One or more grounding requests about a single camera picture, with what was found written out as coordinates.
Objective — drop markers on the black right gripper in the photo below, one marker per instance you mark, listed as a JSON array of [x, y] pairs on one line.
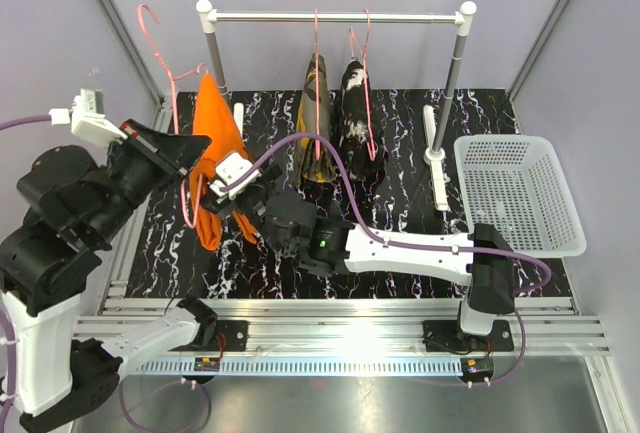
[[217, 204]]

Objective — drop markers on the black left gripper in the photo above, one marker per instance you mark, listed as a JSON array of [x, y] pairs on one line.
[[174, 155]]

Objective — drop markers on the camouflage olive yellow trousers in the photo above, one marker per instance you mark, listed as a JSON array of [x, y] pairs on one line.
[[306, 166]]

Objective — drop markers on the orange trousers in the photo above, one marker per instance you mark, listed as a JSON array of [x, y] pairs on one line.
[[212, 118]]

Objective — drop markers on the pink wire hanger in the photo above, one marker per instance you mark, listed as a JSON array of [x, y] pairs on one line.
[[190, 217], [318, 144], [363, 50]]

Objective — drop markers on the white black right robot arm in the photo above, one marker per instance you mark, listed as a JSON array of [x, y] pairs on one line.
[[410, 253]]

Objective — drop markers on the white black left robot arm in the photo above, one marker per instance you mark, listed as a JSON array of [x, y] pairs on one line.
[[76, 208]]

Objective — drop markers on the black white patterned trousers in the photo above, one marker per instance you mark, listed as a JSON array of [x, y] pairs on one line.
[[350, 132]]

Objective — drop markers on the white metal clothes rack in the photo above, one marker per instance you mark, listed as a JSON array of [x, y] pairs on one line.
[[435, 122]]

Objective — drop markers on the white plastic laundry basket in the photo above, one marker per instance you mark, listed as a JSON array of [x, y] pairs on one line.
[[516, 184]]

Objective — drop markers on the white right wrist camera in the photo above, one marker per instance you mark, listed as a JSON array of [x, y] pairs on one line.
[[233, 175]]

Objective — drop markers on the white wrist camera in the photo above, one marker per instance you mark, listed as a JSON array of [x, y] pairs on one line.
[[87, 120], [233, 175]]

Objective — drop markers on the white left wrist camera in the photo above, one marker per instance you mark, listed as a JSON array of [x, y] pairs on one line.
[[87, 120]]

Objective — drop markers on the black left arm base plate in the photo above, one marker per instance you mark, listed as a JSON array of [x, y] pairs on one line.
[[229, 335]]

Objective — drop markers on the aluminium extrusion rail frame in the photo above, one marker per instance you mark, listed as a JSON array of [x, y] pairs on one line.
[[371, 329]]

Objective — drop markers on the white slotted cable duct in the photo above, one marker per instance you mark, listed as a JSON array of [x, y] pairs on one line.
[[282, 366]]

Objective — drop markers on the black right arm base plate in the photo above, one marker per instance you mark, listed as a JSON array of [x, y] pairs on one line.
[[444, 336]]

